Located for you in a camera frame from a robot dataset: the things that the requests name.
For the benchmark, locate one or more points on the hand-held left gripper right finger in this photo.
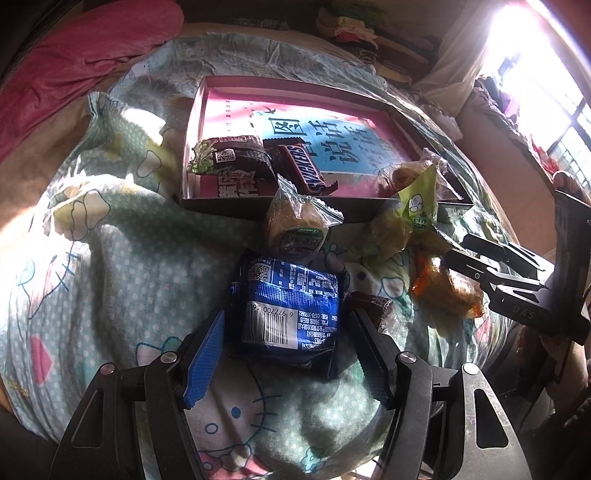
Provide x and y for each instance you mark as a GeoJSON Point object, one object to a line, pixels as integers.
{"type": "Point", "coordinates": [374, 360]}

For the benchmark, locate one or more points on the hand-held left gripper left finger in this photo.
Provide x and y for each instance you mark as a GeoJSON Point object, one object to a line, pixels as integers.
{"type": "Point", "coordinates": [205, 360]}

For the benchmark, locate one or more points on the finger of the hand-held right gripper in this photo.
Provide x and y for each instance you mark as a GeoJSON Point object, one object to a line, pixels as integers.
{"type": "Point", "coordinates": [489, 281]}
{"type": "Point", "coordinates": [503, 258]}

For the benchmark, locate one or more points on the orange snack packet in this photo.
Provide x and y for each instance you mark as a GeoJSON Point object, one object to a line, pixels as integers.
{"type": "Point", "coordinates": [443, 286]}

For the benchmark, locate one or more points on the small brown round cake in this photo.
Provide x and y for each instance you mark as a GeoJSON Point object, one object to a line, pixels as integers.
{"type": "Point", "coordinates": [374, 307]}

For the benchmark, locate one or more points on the blue snack packet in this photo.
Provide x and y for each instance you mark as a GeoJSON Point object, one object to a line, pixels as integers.
{"type": "Point", "coordinates": [291, 314]}

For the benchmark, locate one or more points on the green wrapper yellow pastry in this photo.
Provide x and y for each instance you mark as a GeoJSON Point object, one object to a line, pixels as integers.
{"type": "Point", "coordinates": [418, 203]}

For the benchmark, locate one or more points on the clear floss pastry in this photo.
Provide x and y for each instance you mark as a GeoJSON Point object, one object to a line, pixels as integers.
{"type": "Point", "coordinates": [406, 175]}

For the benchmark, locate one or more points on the green label cake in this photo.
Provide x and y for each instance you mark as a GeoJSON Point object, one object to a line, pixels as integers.
{"type": "Point", "coordinates": [295, 226]}

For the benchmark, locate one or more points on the brown chocolate bar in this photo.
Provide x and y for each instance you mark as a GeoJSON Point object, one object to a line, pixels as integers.
{"type": "Point", "coordinates": [302, 170]}

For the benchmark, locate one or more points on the black green pea packet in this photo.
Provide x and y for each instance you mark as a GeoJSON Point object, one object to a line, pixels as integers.
{"type": "Point", "coordinates": [231, 159]}

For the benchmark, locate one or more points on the pink cardboard box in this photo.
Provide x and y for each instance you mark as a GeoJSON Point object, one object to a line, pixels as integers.
{"type": "Point", "coordinates": [198, 115]}

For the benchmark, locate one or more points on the person's right forearm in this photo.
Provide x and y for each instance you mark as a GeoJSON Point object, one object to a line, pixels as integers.
{"type": "Point", "coordinates": [572, 374]}

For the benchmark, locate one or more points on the person's right hand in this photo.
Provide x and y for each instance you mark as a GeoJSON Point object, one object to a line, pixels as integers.
{"type": "Point", "coordinates": [568, 181]}

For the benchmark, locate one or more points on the cartoon cat printed blanket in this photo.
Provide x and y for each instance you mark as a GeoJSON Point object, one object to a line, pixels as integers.
{"type": "Point", "coordinates": [115, 277]}

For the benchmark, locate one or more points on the ruffled sill cloth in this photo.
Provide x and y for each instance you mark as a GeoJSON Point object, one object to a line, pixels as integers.
{"type": "Point", "coordinates": [508, 120]}

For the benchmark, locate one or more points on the window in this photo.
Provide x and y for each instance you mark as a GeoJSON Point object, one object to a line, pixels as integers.
{"type": "Point", "coordinates": [545, 55]}

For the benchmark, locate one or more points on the beige curtain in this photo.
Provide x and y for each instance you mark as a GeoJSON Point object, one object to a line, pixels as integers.
{"type": "Point", "coordinates": [457, 55]}

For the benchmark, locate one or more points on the pink and blue book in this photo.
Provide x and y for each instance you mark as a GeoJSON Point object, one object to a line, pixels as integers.
{"type": "Point", "coordinates": [332, 138]}

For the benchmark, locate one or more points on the pile of clothes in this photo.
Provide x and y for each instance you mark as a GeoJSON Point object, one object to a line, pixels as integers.
{"type": "Point", "coordinates": [369, 32]}

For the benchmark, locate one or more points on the pink pillow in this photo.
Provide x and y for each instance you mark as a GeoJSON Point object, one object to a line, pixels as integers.
{"type": "Point", "coordinates": [83, 55]}

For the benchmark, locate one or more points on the dark headboard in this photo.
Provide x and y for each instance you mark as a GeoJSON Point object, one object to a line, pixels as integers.
{"type": "Point", "coordinates": [254, 9]}

